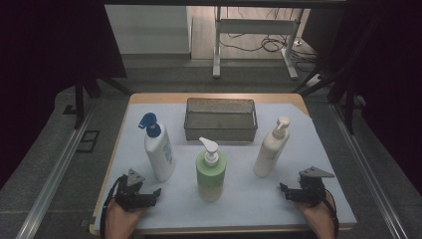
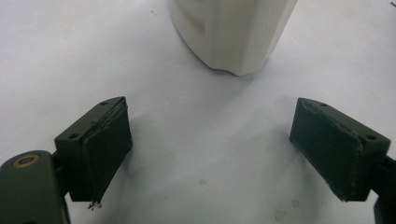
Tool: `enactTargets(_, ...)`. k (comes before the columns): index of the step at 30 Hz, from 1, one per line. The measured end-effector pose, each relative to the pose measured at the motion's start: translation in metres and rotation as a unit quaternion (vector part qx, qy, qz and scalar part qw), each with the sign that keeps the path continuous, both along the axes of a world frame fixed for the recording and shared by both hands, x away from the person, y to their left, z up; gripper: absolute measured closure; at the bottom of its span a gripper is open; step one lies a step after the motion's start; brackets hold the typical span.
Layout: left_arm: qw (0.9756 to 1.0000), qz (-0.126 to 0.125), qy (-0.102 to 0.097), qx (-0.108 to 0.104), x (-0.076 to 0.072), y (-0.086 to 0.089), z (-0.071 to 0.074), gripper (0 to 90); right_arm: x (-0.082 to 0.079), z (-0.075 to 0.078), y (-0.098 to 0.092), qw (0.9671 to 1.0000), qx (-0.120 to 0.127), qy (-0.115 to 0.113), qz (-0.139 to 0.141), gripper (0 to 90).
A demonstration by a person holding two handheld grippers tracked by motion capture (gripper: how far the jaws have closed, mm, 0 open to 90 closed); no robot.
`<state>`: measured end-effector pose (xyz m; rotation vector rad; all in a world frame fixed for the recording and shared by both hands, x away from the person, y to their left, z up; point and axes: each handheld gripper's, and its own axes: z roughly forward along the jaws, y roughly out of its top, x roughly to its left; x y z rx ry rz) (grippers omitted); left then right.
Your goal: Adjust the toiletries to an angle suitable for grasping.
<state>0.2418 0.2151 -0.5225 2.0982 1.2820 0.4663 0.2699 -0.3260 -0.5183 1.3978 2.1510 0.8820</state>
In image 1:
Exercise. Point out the green bottle white pump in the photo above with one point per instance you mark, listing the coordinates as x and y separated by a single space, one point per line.
210 179

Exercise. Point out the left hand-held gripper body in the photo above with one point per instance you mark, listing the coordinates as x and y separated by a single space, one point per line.
131 195

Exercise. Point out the white table mat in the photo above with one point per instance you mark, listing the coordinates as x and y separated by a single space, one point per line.
249 199

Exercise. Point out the black crossbar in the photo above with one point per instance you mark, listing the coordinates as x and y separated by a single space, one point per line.
232 2

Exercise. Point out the cream bottle cream pump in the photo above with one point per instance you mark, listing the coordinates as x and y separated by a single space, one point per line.
268 156

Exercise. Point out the white bottle blue pump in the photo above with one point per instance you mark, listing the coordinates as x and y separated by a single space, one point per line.
161 162

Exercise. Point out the aluminium floor rail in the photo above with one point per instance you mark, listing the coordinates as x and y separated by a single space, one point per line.
49 192
371 186

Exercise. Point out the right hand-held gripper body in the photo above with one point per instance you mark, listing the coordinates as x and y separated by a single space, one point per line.
313 192

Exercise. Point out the white metal stand frame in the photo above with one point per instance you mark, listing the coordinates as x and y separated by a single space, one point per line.
255 26

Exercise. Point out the white power strip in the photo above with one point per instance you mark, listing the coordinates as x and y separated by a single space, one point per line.
315 80

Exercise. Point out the grey transparent storage box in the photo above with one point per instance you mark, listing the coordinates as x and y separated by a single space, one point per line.
219 132

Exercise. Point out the person's left hand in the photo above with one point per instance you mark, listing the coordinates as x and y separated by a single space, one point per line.
121 222

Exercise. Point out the dark curtain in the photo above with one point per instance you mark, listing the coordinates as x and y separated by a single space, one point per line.
391 83
40 66

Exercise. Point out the person's right hand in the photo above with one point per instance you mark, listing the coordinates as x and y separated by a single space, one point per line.
318 220

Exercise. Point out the black stand legs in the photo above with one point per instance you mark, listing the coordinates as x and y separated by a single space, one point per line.
348 109
79 106

